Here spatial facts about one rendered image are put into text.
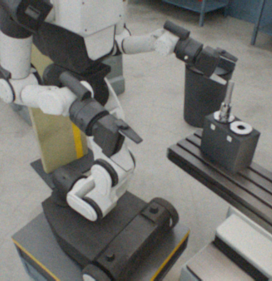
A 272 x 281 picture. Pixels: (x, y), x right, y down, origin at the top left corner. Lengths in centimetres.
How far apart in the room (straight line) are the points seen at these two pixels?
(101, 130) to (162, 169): 207
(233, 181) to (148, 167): 148
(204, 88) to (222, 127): 168
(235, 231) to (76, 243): 78
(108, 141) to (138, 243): 93
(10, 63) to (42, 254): 116
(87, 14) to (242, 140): 78
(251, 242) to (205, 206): 123
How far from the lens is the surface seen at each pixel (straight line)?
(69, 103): 89
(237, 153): 143
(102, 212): 166
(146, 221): 175
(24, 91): 108
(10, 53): 106
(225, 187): 145
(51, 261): 190
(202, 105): 321
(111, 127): 80
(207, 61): 122
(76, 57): 111
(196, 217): 255
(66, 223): 181
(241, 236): 144
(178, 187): 273
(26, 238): 202
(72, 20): 103
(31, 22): 100
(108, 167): 134
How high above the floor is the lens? 199
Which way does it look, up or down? 40 degrees down
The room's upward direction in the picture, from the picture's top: straight up
